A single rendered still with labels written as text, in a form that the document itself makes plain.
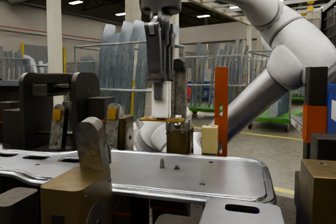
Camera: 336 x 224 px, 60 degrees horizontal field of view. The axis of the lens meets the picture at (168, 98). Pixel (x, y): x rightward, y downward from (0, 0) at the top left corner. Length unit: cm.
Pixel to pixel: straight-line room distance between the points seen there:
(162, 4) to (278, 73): 51
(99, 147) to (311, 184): 28
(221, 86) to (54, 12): 447
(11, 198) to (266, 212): 38
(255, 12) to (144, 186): 60
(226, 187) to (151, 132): 80
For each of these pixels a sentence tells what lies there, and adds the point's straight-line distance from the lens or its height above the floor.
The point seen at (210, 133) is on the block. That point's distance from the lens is 66.
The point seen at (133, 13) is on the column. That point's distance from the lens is 879.
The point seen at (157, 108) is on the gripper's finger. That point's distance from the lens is 55.
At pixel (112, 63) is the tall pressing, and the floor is 144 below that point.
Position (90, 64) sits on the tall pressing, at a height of 167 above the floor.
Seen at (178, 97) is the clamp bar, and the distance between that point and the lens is 71.
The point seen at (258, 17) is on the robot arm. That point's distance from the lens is 92.
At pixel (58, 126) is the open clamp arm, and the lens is 83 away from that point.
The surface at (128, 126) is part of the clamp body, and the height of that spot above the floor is 104.
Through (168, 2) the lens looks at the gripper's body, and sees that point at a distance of 54.
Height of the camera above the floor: 118
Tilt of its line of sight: 4 degrees down
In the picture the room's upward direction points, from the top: straight up
